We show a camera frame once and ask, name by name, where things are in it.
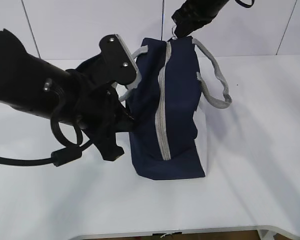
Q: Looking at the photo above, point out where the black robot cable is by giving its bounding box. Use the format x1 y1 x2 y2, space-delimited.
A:
234 0 256 8

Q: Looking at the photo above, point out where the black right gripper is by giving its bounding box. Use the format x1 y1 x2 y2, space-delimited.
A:
171 0 229 39

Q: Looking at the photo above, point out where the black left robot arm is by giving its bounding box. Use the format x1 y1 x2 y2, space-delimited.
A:
0 29 139 167

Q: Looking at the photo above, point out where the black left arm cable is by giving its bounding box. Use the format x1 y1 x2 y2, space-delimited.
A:
0 82 96 168

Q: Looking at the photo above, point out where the navy blue lunch bag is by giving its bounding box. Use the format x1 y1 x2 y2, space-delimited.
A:
121 36 232 181

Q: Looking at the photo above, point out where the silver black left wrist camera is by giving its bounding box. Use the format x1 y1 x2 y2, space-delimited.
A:
99 34 141 90

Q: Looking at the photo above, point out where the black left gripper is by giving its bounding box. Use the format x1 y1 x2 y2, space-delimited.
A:
66 54 134 162

